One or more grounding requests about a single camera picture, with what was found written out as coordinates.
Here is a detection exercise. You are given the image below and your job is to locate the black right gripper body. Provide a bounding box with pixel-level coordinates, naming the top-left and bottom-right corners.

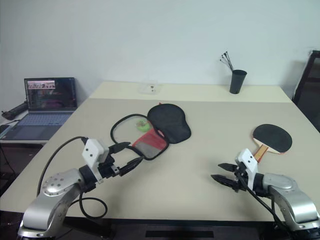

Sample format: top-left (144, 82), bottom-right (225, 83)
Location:
top-left (231, 161), bottom-right (251, 194)

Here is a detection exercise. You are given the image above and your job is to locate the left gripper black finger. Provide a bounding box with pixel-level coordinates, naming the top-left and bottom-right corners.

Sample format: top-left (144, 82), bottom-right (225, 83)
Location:
top-left (109, 141), bottom-right (132, 154)
top-left (118, 156), bottom-right (145, 177)

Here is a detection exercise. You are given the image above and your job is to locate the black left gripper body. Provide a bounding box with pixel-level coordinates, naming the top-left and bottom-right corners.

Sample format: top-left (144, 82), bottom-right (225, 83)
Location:
top-left (97, 152), bottom-right (126, 181)

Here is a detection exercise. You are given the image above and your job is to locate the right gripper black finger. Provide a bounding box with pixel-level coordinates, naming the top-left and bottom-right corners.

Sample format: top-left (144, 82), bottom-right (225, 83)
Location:
top-left (210, 174), bottom-right (236, 189)
top-left (217, 162), bottom-right (238, 173)

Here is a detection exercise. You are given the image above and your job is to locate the black table tennis paddle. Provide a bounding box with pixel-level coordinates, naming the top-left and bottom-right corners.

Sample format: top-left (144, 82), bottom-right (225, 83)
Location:
top-left (251, 123), bottom-right (293, 164)

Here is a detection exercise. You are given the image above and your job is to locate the black red paddle case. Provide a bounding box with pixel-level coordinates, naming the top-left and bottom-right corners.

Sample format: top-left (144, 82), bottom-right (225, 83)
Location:
top-left (110, 101), bottom-right (192, 162)

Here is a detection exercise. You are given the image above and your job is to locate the green plush toy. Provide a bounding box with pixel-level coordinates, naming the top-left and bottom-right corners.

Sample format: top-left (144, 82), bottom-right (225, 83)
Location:
top-left (134, 119), bottom-right (152, 132)

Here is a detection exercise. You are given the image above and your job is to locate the dark table underframe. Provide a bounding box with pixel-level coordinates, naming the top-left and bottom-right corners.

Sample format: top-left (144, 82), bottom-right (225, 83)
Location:
top-left (62, 216), bottom-right (278, 240)

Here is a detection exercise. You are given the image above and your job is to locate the clear plastic box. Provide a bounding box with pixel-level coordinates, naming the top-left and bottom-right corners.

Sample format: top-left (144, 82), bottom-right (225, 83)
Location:
top-left (138, 79), bottom-right (161, 96)

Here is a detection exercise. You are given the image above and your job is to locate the black plastic cup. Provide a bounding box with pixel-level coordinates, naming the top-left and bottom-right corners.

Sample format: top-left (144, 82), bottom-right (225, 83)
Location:
top-left (229, 69), bottom-right (248, 95)

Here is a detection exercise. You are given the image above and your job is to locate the open laptop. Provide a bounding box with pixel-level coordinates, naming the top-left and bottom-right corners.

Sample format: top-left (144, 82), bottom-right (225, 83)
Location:
top-left (4, 77), bottom-right (79, 145)

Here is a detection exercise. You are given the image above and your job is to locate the black handheld device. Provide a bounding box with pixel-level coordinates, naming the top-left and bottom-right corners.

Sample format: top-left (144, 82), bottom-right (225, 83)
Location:
top-left (0, 100), bottom-right (28, 121)

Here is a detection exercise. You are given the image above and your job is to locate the dark office chair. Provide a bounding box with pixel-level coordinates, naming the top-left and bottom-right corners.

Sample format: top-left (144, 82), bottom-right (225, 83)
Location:
top-left (291, 49), bottom-right (320, 134)

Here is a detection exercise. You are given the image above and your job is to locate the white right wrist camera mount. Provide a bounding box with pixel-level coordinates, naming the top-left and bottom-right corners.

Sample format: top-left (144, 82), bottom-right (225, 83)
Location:
top-left (234, 148), bottom-right (259, 192)

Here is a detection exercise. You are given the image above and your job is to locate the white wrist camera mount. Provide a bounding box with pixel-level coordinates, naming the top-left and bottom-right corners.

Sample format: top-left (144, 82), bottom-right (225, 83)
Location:
top-left (81, 138), bottom-right (110, 181)
top-left (234, 148), bottom-right (259, 192)

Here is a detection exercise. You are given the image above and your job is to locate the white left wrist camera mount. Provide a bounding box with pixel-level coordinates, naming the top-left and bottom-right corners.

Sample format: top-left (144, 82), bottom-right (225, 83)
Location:
top-left (81, 138), bottom-right (110, 181)

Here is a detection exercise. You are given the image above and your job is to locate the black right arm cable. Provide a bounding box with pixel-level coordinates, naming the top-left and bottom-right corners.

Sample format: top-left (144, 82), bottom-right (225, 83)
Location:
top-left (236, 172), bottom-right (286, 230)

